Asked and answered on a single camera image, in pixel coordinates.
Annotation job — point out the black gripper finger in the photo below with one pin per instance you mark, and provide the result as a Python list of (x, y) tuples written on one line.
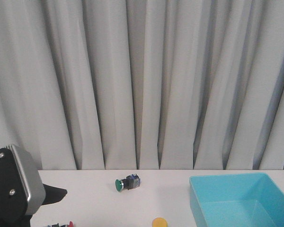
[(53, 194)]

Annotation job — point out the red push button switch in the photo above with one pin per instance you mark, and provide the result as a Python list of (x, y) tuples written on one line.
[(70, 224)]

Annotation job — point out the yellow push button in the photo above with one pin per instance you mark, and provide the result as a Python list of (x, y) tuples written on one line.
[(159, 222)]

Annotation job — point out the light blue plastic box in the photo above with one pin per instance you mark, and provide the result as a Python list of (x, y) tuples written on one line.
[(236, 200)]

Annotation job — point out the grey pleated curtain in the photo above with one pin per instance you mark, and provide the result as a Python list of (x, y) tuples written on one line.
[(144, 84)]

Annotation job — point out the green push button switch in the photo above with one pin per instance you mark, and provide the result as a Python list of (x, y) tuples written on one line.
[(130, 182)]

